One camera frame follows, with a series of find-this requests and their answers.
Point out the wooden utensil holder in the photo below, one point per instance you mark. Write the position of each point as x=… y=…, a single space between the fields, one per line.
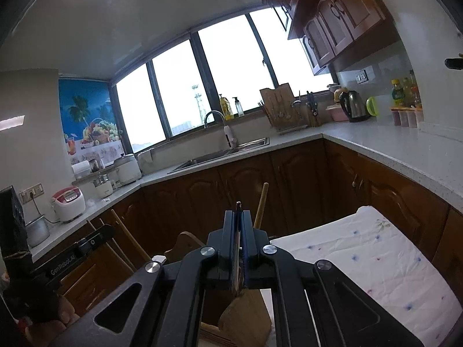
x=188 y=242

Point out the chrome kitchen faucet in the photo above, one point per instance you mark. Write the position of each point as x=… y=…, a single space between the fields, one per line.
x=228 y=135

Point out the white kitchen countertop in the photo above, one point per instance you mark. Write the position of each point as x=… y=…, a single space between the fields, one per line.
x=398 y=151

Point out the tropical fruit wall poster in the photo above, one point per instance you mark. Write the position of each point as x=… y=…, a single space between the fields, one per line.
x=86 y=115

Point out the clear pump bottle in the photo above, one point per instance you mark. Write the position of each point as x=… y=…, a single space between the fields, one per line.
x=239 y=108

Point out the knife block with scissors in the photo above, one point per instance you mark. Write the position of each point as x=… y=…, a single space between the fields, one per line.
x=313 y=112

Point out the red and white rice cooker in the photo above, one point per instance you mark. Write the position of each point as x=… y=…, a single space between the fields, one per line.
x=68 y=204

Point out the kitchen window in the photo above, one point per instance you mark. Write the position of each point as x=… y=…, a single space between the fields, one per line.
x=224 y=72

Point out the yellow cooking oil bottle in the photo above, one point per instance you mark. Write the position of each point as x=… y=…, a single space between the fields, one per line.
x=398 y=95

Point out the wall power socket strip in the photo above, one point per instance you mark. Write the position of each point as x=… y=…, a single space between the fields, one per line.
x=32 y=193

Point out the wooden upper cabinets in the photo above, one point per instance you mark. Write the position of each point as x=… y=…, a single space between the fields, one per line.
x=336 y=18

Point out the small white appliance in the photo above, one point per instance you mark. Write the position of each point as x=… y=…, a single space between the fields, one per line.
x=104 y=187

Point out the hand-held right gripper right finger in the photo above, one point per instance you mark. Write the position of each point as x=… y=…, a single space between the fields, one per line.
x=247 y=253

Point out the aluminium pot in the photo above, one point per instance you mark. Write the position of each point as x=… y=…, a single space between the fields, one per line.
x=37 y=232

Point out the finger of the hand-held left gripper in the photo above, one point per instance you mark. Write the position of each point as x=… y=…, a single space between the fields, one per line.
x=96 y=240

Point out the paper towel roll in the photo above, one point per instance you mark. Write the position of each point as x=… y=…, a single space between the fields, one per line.
x=81 y=170

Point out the wooden cabinets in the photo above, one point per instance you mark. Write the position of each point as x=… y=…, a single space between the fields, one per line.
x=307 y=180
x=336 y=18

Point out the brown wooden chopstick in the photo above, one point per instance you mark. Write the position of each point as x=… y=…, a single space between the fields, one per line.
x=261 y=202

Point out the yellow dish soap bottle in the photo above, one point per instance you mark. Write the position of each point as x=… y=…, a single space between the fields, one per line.
x=227 y=110

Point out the steel electric kettle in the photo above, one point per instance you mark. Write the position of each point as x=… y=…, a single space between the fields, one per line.
x=356 y=106

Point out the white floral tablecloth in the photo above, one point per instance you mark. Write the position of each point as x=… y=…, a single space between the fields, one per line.
x=361 y=260

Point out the green round plastic object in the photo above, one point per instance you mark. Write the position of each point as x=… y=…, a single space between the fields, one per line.
x=372 y=106

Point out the grey dish cloth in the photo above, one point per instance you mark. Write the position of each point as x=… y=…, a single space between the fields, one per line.
x=145 y=161

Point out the wooden cutting board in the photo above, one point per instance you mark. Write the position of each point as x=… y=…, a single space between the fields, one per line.
x=280 y=104

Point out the wooden lower cabinets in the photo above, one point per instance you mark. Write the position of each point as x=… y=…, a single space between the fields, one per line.
x=307 y=180

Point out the black wok pan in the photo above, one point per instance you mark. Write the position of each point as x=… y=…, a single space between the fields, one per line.
x=455 y=63

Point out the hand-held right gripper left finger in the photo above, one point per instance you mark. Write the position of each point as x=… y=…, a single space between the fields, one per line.
x=229 y=253

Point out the steel kitchen sink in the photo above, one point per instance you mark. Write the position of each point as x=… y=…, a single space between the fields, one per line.
x=217 y=155

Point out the wall switch plate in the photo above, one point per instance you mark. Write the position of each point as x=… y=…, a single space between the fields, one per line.
x=361 y=76

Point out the person's left hand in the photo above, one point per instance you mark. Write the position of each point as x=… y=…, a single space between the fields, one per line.
x=67 y=311

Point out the seasoning container set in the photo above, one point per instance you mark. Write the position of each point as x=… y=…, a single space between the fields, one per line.
x=407 y=117

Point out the pink lidded container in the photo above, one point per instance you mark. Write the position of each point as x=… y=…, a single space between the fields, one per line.
x=334 y=114

